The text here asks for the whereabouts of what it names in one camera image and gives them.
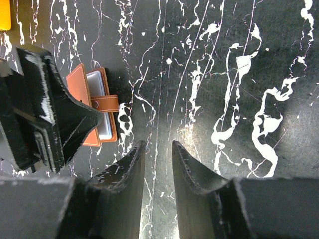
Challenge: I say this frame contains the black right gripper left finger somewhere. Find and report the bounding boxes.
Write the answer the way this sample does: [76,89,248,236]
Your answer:
[56,140,146,239]

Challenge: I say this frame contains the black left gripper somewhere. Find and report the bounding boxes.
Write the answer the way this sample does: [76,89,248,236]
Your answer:
[0,46,102,173]

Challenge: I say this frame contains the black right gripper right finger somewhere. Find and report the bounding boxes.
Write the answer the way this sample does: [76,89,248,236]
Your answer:
[172,141,254,239]

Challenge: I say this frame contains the brown leather card holder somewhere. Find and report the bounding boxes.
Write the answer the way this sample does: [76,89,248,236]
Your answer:
[66,63,119,147]

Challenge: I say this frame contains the yellow plastic fruit tray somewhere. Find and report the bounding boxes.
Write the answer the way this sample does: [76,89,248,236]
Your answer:
[0,0,11,31]

